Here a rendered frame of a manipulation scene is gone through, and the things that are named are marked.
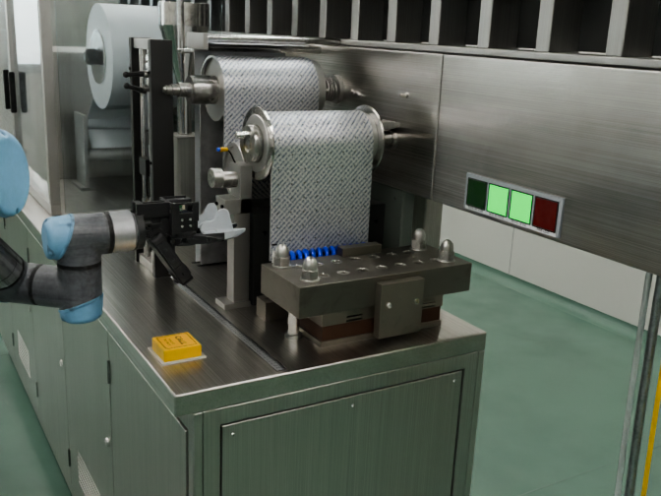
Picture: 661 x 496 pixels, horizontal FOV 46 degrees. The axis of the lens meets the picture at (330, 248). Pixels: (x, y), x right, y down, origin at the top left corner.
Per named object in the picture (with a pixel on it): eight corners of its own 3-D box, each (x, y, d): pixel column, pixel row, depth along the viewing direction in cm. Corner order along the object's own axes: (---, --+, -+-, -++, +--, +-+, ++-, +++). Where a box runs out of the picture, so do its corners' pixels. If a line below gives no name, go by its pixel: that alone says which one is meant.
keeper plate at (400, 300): (373, 336, 150) (376, 281, 147) (414, 328, 155) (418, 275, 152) (380, 340, 148) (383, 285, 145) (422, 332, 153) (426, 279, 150)
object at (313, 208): (269, 260, 158) (270, 170, 153) (366, 248, 169) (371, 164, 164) (270, 261, 157) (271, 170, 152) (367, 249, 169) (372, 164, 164)
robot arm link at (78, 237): (41, 258, 138) (38, 211, 135) (103, 251, 143) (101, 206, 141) (50, 270, 131) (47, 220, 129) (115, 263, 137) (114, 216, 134)
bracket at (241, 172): (212, 303, 167) (213, 162, 159) (241, 299, 170) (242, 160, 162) (222, 310, 163) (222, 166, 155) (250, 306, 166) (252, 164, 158)
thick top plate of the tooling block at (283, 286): (260, 292, 154) (261, 263, 152) (422, 269, 173) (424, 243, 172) (298, 319, 140) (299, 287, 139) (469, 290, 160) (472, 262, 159)
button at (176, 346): (151, 349, 142) (151, 337, 141) (188, 342, 145) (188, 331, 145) (164, 363, 136) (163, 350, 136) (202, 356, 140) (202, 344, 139)
